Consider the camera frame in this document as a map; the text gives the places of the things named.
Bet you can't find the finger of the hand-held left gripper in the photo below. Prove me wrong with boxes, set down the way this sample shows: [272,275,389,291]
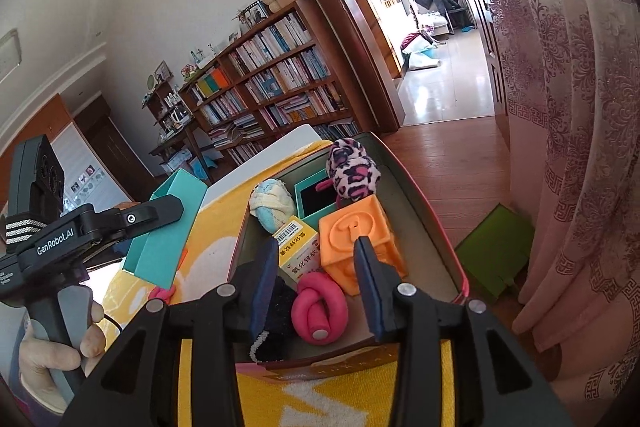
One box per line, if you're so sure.
[87,232,132,269]
[117,196,185,240]

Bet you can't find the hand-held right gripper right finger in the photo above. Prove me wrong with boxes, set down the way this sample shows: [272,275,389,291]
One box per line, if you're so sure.
[352,236,573,427]

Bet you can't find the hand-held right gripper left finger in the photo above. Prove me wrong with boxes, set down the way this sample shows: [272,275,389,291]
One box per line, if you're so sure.
[75,237,281,427]

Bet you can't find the black fuzzy sock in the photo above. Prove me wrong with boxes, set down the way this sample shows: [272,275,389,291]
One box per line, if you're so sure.
[234,259,299,364]

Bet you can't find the large teal box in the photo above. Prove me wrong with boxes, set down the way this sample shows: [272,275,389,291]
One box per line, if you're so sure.
[122,169,208,290]

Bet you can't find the yellow medicine box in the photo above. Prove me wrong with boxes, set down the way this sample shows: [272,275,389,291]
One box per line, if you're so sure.
[271,215,321,288]

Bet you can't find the light orange embossed toy cube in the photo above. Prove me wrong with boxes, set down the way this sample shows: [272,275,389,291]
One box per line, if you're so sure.
[318,195,408,295]

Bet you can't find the pink knotted foam rope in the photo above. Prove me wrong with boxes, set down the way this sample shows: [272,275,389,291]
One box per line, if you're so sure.
[291,271,348,346]

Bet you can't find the small red ball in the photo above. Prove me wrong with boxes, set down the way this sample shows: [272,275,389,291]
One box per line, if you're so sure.
[149,284,177,305]

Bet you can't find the red tin container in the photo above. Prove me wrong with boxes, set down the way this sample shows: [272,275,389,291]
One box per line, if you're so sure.
[227,131,471,380]

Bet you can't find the white and blue cloth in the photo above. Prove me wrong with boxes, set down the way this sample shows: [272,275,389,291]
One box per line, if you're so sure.
[249,178,297,233]

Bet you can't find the small teal box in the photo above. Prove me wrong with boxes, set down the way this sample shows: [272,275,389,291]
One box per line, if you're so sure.
[294,174,341,230]

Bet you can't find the leopard print plush ball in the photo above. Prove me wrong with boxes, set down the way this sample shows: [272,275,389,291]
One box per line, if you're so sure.
[326,138,383,202]

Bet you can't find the person's left hand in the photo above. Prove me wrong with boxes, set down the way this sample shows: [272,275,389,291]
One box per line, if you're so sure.
[19,299,107,414]

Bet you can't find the white storage box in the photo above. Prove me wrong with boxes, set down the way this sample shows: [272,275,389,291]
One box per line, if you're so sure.
[160,149,196,172]

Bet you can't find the dark wooden door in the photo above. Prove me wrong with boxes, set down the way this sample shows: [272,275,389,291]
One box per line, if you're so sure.
[75,104,156,192]

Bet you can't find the wooden desk with shelves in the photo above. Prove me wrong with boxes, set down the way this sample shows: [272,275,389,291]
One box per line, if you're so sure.
[141,79,221,180]

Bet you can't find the white and brown wardrobe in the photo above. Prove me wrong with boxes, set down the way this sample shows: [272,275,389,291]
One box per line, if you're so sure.
[0,94,133,220]

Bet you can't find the yellow and white towel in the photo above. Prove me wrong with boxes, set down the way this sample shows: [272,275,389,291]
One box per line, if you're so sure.
[82,197,457,427]

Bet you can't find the wooden bookshelf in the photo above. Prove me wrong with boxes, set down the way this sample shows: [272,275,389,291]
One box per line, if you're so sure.
[177,0,373,168]

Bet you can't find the square ceiling light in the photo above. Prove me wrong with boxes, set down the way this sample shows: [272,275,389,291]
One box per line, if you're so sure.
[0,29,23,78]

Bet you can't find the rows of shelved books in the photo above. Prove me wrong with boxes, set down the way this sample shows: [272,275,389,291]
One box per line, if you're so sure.
[187,12,361,165]

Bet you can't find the white and blue bag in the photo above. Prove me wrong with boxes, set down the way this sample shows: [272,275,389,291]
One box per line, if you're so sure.
[405,47,443,70]

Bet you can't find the pink patterned curtain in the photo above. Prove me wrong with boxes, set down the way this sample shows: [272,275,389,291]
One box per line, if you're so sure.
[472,0,640,388]

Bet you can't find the pink cloth bundle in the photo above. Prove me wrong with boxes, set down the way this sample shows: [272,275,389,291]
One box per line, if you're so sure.
[402,32,431,52]

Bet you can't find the film strip photo frame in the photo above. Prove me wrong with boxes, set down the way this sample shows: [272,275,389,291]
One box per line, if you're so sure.
[239,1,271,28]

